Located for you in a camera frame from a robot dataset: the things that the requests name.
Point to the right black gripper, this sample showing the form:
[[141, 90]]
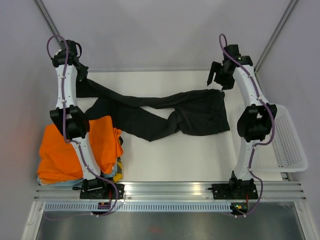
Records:
[[216, 67]]

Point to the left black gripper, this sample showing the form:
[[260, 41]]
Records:
[[83, 74]]

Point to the black trousers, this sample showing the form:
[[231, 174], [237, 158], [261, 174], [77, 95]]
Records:
[[194, 113]]

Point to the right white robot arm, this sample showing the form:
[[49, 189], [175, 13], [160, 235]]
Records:
[[256, 125]]

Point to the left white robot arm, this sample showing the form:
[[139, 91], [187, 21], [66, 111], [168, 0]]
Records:
[[67, 117]]

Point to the orange folded garment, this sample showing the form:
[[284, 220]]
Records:
[[59, 161]]

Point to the white perforated plastic basket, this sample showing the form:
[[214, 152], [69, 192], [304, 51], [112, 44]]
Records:
[[284, 154]]

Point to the yellow black patterned garment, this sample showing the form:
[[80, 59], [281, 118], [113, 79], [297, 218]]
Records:
[[118, 168]]

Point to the left aluminium frame post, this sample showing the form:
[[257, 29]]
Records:
[[54, 33]]

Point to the aluminium frame post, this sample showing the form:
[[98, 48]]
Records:
[[54, 33], [276, 33]]

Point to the right aluminium frame post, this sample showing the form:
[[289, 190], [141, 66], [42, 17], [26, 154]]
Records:
[[276, 33]]

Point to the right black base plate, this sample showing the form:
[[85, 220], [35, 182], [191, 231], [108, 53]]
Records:
[[224, 191]]

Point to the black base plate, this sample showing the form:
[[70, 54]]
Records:
[[106, 192], [224, 191]]

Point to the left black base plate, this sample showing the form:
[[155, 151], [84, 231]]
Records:
[[106, 192]]

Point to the aluminium rail beam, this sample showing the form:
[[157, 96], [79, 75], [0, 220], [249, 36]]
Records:
[[272, 191]]

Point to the white slotted cable duct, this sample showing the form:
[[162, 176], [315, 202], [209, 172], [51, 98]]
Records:
[[140, 207]]

